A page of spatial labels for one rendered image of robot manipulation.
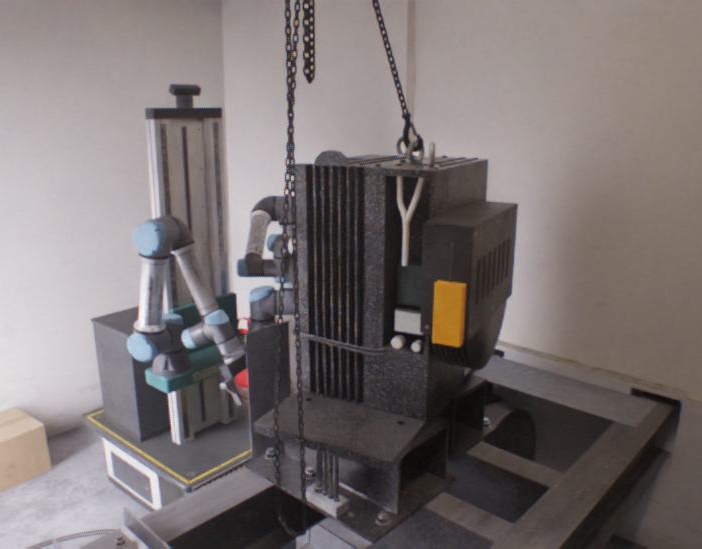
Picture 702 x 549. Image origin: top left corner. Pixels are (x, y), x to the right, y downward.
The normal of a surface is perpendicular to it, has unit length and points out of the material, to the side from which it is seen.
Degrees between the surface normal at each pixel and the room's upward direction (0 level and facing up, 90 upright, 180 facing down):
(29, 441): 90
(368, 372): 90
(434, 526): 90
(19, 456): 90
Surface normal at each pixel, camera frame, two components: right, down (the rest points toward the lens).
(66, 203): 0.73, 0.18
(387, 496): -0.68, 0.19
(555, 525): 0.00, -0.97
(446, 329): -0.47, 0.22
